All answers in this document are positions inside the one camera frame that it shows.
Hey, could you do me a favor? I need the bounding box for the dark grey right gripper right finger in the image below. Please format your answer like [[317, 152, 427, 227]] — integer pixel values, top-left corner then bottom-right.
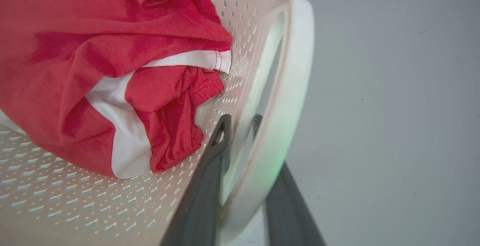
[[250, 114, 327, 246]]

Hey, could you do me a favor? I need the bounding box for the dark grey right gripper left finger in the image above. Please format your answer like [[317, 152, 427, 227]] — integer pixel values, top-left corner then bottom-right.
[[159, 114, 233, 246]]

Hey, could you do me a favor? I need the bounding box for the white perforated plastic laundry basket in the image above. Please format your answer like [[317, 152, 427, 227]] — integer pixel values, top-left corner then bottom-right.
[[0, 0, 315, 246]]

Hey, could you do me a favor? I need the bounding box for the red and white garment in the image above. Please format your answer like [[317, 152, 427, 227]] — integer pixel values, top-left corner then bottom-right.
[[0, 0, 233, 179]]

